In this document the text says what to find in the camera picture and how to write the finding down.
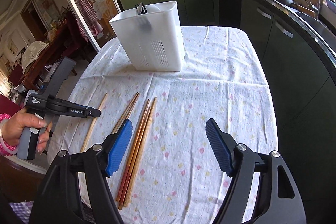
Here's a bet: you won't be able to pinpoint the brown chopstick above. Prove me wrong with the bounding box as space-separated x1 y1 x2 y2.
118 106 151 210
123 97 157 207
116 99 150 209

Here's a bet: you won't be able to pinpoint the brown chopstick right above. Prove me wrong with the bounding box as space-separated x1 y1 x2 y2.
123 97 157 207

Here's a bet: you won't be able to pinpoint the light chopstick middle left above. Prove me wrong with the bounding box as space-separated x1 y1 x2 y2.
111 91 140 134

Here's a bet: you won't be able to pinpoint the person's left hand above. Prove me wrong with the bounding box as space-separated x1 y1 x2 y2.
1 108 53 153

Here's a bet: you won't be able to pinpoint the light single wooden chopstick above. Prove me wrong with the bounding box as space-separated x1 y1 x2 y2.
80 93 108 152

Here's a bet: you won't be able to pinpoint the light chopstick middle right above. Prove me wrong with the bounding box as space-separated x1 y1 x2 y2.
114 92 141 134

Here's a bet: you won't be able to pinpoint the brown chopstick middle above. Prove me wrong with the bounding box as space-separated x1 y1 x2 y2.
118 106 151 210

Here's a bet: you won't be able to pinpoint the floral white tablecloth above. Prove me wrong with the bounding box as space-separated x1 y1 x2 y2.
47 26 278 223

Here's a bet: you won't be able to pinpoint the dark green kitchen cabinets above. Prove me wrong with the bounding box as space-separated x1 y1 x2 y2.
116 0 336 224

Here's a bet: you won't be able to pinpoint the brown chopstick left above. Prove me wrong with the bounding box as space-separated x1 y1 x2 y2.
116 99 150 209

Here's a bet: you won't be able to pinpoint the white plastic utensil basket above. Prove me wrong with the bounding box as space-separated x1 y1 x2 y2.
109 1 185 72

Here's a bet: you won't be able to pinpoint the small black plastic fork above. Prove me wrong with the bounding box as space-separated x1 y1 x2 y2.
135 2 147 15

